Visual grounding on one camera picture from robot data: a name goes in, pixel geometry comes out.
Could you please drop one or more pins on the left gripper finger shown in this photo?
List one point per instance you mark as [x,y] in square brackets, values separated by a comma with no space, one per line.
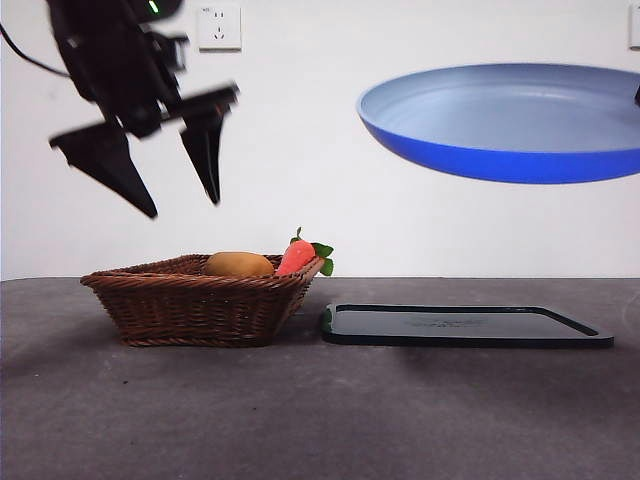
[107,160]
[207,155]

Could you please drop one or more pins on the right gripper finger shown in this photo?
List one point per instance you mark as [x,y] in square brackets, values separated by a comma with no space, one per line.
[637,96]

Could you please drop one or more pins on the blue round plate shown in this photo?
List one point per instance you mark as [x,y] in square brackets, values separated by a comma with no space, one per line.
[500,110]

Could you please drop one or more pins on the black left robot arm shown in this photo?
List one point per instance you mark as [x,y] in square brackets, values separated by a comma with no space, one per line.
[110,60]

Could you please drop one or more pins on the yellow-brown potato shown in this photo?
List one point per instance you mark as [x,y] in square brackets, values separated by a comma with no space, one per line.
[237,265]

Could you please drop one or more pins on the orange toy carrot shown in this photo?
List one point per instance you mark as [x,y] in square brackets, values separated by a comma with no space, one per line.
[296,257]

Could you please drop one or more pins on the brown wicker basket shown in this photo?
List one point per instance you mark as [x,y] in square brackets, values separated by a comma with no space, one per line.
[200,315]

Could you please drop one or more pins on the black cutting board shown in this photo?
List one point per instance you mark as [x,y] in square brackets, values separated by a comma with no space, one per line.
[450,330]

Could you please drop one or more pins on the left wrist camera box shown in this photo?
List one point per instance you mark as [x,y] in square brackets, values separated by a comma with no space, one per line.
[171,50]

